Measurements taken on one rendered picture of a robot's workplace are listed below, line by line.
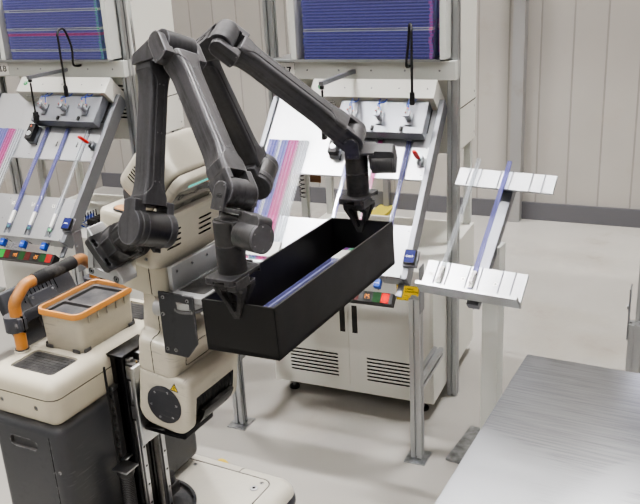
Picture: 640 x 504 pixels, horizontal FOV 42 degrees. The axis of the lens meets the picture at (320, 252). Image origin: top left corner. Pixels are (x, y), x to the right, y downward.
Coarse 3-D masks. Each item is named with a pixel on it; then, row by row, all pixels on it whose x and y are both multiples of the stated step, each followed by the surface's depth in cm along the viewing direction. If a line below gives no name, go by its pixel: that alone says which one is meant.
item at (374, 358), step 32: (384, 288) 320; (416, 288) 315; (352, 320) 331; (384, 320) 325; (320, 352) 342; (352, 352) 336; (384, 352) 330; (320, 384) 348; (352, 384) 341; (384, 384) 335
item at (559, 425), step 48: (528, 384) 192; (576, 384) 191; (624, 384) 190; (480, 432) 174; (528, 432) 174; (576, 432) 173; (624, 432) 172; (480, 480) 159; (528, 480) 158; (576, 480) 157; (624, 480) 156
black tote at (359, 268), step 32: (320, 224) 208; (352, 224) 210; (384, 224) 206; (288, 256) 195; (320, 256) 209; (352, 256) 187; (384, 256) 203; (256, 288) 183; (320, 288) 174; (352, 288) 188; (224, 320) 165; (256, 320) 161; (288, 320) 164; (320, 320) 176; (256, 352) 164; (288, 352) 165
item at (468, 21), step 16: (464, 0) 316; (288, 16) 334; (464, 16) 318; (288, 32) 337; (464, 32) 321; (464, 48) 323; (464, 64) 325; (304, 80) 341; (464, 80) 327; (464, 96) 330; (464, 112) 332; (464, 128) 334; (464, 144) 337; (464, 160) 354; (304, 176) 357; (464, 192) 359; (304, 208) 362
